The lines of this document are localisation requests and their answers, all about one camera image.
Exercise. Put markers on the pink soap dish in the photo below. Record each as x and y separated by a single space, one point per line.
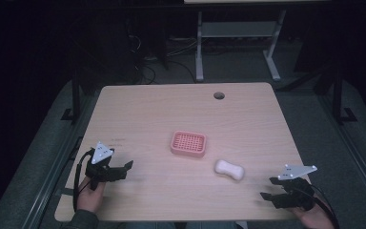
188 144

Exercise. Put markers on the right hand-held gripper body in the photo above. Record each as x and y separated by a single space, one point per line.
294 187

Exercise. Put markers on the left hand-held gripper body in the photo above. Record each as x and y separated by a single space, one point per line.
100 153

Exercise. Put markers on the person's left hand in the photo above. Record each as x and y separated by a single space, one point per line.
90 197

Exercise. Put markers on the white soap bar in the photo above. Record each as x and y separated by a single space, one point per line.
229 169

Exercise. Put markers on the person's right hand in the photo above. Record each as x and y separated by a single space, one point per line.
314 218

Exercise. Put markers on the white metal desk frame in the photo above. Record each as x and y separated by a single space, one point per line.
235 29

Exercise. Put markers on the grey metal floor rail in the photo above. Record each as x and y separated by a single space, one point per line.
55 165
355 152

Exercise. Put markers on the black metal stand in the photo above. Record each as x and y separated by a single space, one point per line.
75 95
338 95

